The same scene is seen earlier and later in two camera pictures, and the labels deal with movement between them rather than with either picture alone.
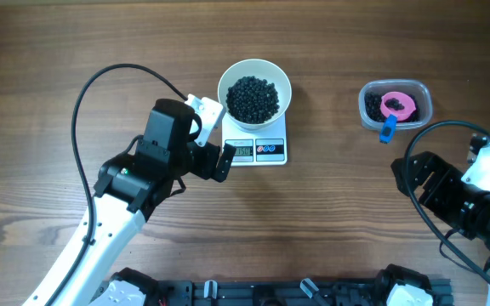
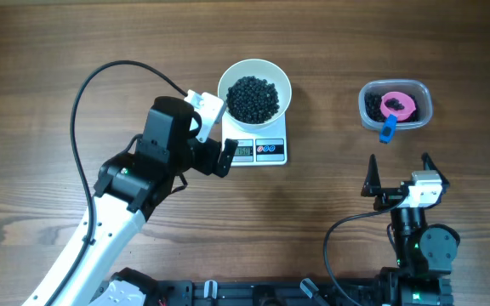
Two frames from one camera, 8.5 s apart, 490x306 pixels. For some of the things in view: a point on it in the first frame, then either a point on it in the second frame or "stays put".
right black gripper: x=446 y=178 -> x=388 y=197
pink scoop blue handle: x=396 y=106 stays put
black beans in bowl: x=252 y=100 stays put
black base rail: x=285 y=292 stays put
